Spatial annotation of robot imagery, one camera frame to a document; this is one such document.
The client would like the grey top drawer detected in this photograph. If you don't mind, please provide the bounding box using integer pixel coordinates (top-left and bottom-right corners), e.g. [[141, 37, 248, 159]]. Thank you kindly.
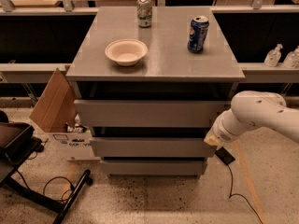
[[75, 81, 229, 128]]

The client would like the grey drawer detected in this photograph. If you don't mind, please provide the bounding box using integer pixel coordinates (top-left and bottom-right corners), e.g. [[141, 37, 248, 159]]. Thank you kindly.
[[101, 159, 207, 176], [90, 127, 216, 159], [75, 81, 229, 128]]

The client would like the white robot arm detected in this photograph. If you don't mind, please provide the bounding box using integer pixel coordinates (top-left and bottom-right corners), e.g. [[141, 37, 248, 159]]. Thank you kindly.
[[204, 91, 299, 146]]

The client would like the grey drawer cabinet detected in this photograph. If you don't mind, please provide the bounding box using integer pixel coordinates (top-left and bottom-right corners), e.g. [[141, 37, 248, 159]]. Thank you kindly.
[[65, 6, 246, 177]]

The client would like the grey bottom drawer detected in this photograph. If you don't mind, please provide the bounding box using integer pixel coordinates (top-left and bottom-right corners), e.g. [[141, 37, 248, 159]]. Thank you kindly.
[[101, 159, 207, 176]]

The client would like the grey middle drawer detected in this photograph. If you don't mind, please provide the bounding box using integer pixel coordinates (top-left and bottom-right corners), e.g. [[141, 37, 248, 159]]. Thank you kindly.
[[90, 127, 216, 159]]

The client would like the black power adapter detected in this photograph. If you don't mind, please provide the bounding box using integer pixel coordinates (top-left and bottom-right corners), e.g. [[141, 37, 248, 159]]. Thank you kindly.
[[215, 147, 235, 165]]

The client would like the clear pump bottle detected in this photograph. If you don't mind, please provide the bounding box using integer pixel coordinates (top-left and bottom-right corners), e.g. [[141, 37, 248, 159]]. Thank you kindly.
[[282, 46, 299, 69], [264, 44, 283, 67]]

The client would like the blue pepsi can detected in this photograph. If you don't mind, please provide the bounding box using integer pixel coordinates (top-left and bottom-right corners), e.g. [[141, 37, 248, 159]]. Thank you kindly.
[[187, 15, 209, 53]]

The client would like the white paper bowl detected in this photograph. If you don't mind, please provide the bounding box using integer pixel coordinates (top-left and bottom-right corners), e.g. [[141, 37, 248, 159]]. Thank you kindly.
[[105, 39, 148, 66]]

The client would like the green white soda can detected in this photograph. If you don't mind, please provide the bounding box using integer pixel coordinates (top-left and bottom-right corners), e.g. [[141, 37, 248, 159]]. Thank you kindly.
[[136, 0, 152, 28]]

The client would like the open cardboard box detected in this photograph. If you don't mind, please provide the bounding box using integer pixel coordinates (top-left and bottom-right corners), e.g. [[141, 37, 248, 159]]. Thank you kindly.
[[30, 69, 99, 161]]

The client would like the black floor cable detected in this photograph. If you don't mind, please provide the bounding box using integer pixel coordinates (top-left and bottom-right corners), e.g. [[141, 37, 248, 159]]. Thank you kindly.
[[226, 163, 265, 224]]

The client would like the black cable under cart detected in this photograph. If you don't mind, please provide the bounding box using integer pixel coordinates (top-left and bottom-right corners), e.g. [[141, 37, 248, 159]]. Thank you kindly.
[[15, 170, 76, 205]]

